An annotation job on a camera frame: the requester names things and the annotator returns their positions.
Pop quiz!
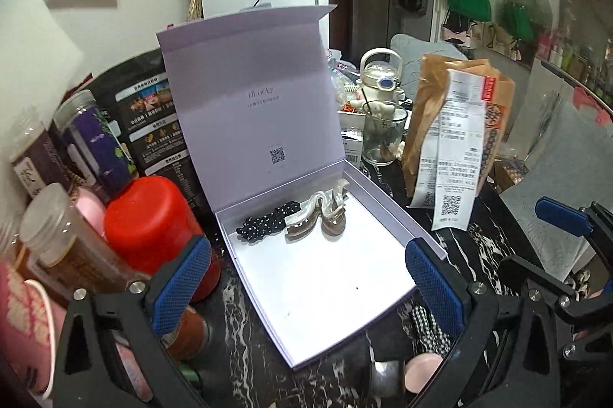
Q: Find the black printed pouch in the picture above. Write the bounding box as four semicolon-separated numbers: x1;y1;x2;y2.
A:
89;51;216;217

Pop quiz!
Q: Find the white water bottle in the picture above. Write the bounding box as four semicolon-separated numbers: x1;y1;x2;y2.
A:
358;48;408;121

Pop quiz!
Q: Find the pink round lid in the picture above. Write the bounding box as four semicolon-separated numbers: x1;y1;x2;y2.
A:
405;353;444;392

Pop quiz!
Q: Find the clear white hair claw clip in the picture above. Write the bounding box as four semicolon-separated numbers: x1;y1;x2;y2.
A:
285;190;331;242

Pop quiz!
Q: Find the row of bottles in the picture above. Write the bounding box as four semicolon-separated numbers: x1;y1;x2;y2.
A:
536;29;613;78

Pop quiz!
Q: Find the glass cup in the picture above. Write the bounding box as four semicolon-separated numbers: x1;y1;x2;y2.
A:
361;102;409;167

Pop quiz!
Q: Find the small metal cylinder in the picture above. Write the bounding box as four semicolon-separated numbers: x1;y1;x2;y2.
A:
371;360;405;397

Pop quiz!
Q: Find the red plastic jar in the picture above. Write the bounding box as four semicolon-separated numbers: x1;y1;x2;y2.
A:
103;175;222;303

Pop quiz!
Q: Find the white drawing paper sheet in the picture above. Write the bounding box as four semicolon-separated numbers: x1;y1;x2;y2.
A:
498;102;613;275

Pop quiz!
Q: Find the pink paper cup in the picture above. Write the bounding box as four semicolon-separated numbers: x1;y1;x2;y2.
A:
0;262;68;399

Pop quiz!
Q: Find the checkered cloth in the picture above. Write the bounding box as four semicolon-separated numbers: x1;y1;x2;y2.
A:
407;303;453;354

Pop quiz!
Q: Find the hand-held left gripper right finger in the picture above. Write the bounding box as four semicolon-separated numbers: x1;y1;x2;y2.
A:
405;238;561;408

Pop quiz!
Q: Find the long white receipt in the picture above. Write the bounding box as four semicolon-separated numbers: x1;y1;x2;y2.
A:
431;70;501;231
414;135;451;210

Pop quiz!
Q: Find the black polka dot hair tie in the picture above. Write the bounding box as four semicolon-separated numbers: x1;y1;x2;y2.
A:
236;200;300;242

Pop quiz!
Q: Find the pink round container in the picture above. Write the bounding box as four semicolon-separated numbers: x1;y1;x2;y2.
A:
72;188;107;237

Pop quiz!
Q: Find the small white carton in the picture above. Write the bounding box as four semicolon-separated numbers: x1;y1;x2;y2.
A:
341;130;367;169

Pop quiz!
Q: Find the beige hair claw clip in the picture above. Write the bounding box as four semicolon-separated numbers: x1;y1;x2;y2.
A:
318;178;351;239

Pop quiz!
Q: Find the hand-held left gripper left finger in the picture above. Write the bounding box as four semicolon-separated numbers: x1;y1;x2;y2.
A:
50;236;214;408

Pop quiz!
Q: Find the brown paper bag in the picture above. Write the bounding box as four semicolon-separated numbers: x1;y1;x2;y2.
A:
401;52;515;198

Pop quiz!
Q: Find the red-brown bottle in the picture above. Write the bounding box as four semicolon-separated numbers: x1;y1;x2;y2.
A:
167;307;210;361

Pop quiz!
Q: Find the brown jar clear lid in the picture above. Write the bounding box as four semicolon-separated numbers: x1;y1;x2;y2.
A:
19;183;147;294
8;121;72;200

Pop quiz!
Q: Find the plastic bag of snacks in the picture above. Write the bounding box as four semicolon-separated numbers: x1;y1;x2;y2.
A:
328;49;366;112

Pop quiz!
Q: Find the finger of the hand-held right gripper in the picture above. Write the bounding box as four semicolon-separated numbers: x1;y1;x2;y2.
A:
498;256;613;370
535;197;613;265

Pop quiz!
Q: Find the purple label jar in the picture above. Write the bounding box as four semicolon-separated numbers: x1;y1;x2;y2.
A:
52;89;139;203

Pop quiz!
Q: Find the lilac gift box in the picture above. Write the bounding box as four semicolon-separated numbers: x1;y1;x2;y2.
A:
156;4;448;371

